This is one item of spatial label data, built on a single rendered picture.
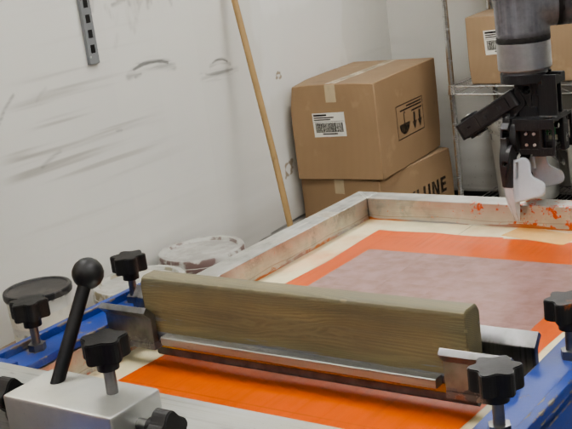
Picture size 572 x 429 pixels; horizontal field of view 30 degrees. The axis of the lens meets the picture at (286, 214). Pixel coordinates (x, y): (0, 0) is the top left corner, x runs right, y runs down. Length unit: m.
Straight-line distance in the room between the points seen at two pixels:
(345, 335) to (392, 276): 0.37
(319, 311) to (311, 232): 0.51
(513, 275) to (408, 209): 0.32
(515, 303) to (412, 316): 0.30
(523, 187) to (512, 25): 0.23
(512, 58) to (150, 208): 2.51
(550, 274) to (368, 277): 0.24
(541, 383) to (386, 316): 0.16
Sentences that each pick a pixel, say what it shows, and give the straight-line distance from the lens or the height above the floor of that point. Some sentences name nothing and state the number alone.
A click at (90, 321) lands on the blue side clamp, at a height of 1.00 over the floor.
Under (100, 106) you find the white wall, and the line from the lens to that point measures 3.69.
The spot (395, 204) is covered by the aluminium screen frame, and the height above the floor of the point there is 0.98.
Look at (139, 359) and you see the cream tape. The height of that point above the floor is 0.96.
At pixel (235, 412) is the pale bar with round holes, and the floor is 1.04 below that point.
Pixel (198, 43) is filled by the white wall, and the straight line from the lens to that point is 4.08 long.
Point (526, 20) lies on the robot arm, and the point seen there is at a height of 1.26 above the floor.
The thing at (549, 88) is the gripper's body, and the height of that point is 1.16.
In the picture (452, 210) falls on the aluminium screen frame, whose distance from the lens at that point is 1.64.
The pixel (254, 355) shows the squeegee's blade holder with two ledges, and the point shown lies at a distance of 1.13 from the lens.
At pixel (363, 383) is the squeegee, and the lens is 1.09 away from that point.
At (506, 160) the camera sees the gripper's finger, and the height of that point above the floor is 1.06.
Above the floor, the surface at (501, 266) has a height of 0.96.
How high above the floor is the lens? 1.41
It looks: 15 degrees down
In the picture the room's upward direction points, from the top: 7 degrees counter-clockwise
